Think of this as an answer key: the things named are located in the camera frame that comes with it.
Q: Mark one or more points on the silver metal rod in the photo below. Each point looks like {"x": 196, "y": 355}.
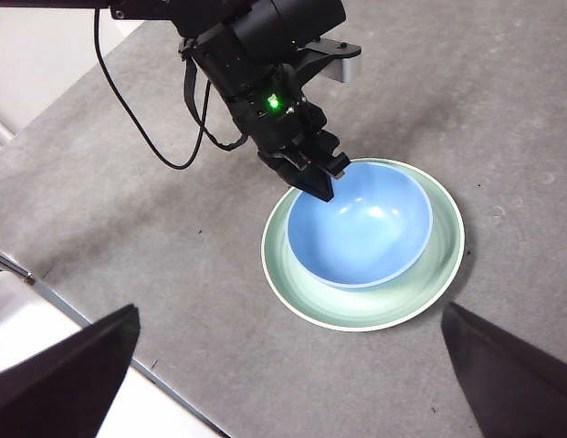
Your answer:
{"x": 9, "y": 264}

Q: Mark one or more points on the blue ribbed bowl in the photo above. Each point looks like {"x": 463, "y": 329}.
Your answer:
{"x": 360, "y": 237}

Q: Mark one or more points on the silver table edge strip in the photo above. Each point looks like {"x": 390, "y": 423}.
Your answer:
{"x": 64, "y": 305}

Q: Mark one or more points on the pale green plate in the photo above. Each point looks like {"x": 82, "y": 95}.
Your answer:
{"x": 356, "y": 310}

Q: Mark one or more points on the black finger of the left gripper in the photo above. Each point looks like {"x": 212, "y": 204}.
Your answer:
{"x": 340, "y": 165}
{"x": 316, "y": 184}

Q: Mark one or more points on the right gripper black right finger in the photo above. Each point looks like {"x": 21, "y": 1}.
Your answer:
{"x": 520, "y": 388}

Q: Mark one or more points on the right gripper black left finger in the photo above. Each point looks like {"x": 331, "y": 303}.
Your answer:
{"x": 59, "y": 392}

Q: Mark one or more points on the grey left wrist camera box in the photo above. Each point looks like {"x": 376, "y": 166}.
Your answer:
{"x": 342, "y": 68}

